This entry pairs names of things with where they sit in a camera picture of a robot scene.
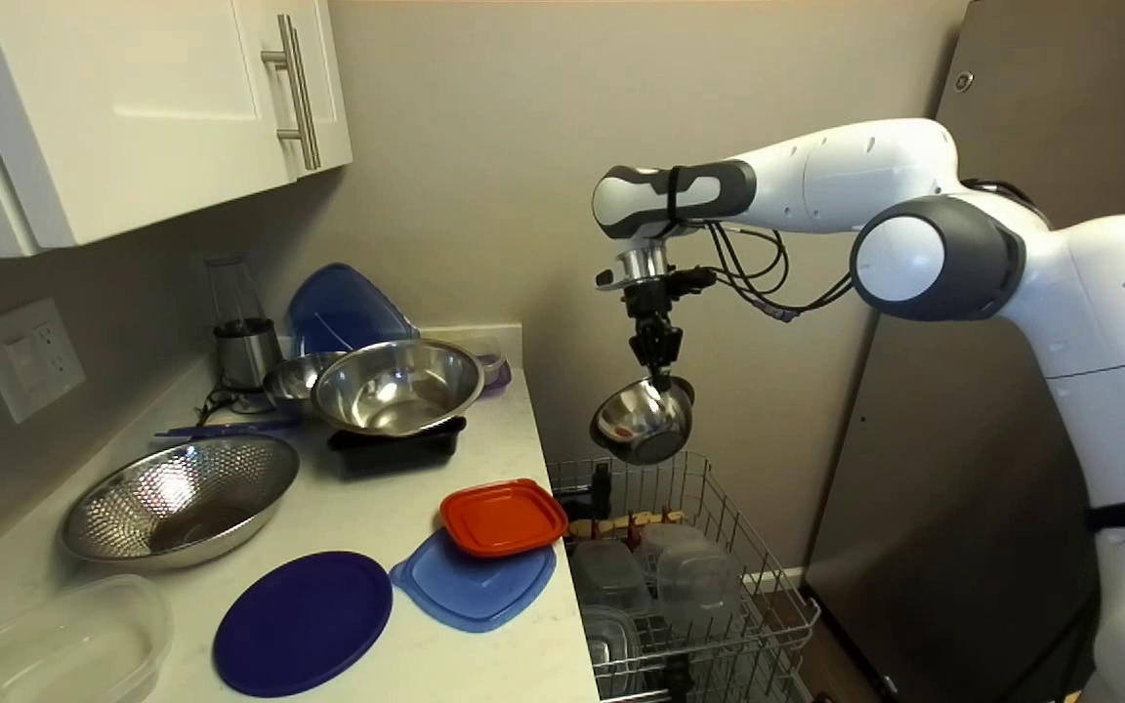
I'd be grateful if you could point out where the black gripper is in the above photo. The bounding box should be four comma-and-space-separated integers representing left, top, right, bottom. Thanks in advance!
620, 267, 691, 386

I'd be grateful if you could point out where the small silver bowl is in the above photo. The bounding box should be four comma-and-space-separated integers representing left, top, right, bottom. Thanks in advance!
586, 369, 701, 467

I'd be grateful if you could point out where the large silver bowl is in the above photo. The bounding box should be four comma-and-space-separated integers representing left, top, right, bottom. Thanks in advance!
309, 337, 489, 441

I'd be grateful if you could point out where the black bottle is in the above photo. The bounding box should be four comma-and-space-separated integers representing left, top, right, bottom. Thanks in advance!
583, 459, 616, 523

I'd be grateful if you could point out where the clear container purple lid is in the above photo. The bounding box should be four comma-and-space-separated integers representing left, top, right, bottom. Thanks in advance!
473, 346, 517, 401

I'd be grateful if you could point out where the wooden spoon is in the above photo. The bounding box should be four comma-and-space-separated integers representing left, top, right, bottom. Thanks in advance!
566, 506, 691, 547

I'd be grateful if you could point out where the clear round plastic container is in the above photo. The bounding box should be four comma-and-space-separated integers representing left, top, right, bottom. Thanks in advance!
571, 535, 655, 616

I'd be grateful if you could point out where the red plastic lid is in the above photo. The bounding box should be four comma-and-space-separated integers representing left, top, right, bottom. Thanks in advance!
433, 475, 575, 562

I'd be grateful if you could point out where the black container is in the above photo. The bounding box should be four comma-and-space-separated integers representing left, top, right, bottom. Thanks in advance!
325, 412, 473, 484

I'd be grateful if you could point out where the light blue square lid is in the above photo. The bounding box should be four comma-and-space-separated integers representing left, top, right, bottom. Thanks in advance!
387, 523, 558, 636

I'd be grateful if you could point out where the large blue lid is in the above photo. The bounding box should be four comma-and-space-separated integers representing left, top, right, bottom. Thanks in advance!
287, 261, 422, 363

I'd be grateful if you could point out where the grey refrigerator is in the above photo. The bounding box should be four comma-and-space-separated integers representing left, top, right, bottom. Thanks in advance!
801, 0, 1125, 703

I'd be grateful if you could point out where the small steel dish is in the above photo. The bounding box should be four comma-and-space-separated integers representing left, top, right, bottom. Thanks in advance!
264, 353, 334, 412

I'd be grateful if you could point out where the clear glass cup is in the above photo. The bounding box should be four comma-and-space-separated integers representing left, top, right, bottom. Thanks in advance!
208, 256, 287, 394

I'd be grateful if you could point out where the dark blue round lid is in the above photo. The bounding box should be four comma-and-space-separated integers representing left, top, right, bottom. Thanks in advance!
213, 547, 394, 699

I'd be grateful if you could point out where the silver mesh colander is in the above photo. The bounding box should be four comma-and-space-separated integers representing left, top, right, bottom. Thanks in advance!
55, 431, 305, 574

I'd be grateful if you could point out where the large clear plastic tub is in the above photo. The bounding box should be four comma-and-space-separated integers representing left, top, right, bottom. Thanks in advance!
0, 569, 175, 703

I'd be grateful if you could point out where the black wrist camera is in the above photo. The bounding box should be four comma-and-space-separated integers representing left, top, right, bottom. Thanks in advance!
661, 261, 722, 295

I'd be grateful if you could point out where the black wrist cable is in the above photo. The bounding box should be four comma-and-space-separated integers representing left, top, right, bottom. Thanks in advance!
701, 218, 860, 327

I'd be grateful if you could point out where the wire upper dishwasher rack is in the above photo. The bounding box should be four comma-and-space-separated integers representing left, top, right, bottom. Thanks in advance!
549, 444, 827, 703

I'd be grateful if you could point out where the silver cabinet handle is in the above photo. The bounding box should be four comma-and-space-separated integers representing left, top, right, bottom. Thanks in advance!
264, 13, 325, 176

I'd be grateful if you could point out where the wall cabinet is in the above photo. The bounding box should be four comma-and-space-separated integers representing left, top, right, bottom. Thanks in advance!
0, 0, 361, 261

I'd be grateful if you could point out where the white wall outlet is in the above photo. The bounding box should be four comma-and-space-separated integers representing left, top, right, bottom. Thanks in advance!
0, 295, 92, 425

